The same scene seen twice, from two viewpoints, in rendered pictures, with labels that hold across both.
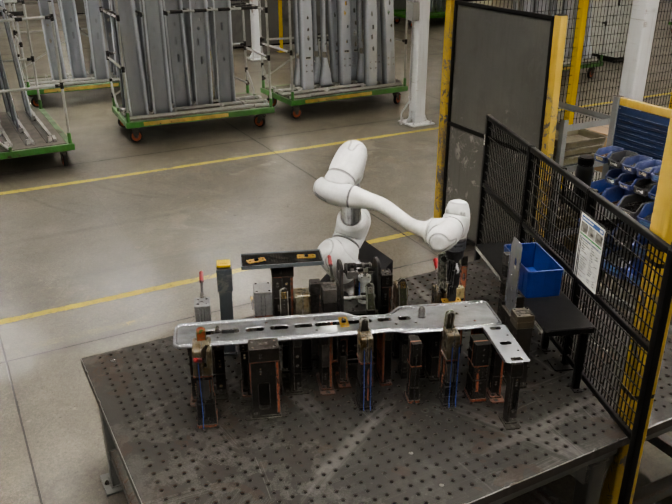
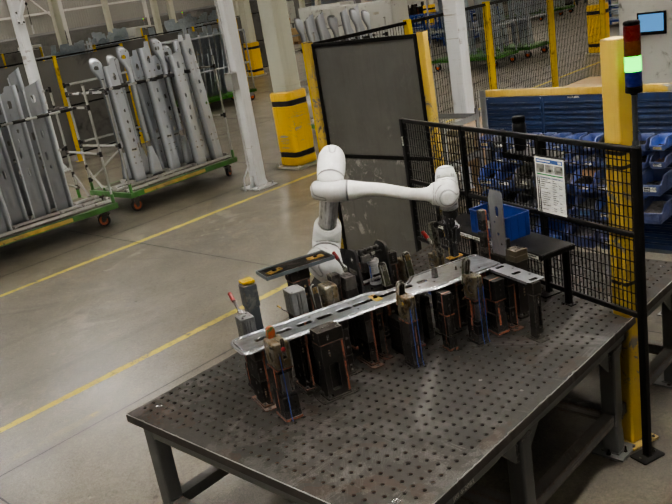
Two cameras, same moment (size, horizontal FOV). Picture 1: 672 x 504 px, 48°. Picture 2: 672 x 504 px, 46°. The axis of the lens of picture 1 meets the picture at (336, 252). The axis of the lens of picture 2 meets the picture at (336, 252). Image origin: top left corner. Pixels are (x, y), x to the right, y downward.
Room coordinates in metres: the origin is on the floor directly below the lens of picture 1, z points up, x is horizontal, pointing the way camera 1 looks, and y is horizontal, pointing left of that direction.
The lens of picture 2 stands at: (-0.47, 1.09, 2.39)
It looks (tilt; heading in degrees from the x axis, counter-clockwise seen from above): 18 degrees down; 343
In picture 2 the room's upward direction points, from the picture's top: 9 degrees counter-clockwise
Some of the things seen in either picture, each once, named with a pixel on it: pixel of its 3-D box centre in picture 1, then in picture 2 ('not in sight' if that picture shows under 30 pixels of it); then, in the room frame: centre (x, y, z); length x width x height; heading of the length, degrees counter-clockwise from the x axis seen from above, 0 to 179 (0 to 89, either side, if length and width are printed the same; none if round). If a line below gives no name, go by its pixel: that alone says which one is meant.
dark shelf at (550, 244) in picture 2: (528, 283); (499, 234); (3.12, -0.89, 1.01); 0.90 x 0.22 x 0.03; 9
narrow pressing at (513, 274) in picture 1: (513, 276); (496, 222); (2.89, -0.76, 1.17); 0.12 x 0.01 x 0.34; 9
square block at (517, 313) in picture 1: (518, 348); (519, 282); (2.77, -0.78, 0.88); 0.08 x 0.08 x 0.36; 9
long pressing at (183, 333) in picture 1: (339, 324); (372, 300); (2.78, -0.01, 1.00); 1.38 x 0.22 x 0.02; 99
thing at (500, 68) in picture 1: (491, 145); (380, 162); (5.44, -1.16, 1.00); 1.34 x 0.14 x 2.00; 28
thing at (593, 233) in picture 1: (590, 252); (551, 185); (2.85, -1.05, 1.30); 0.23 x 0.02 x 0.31; 9
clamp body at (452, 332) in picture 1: (448, 366); (475, 308); (2.65, -0.47, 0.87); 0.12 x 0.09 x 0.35; 9
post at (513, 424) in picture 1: (512, 391); (535, 309); (2.51, -0.70, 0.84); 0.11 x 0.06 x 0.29; 9
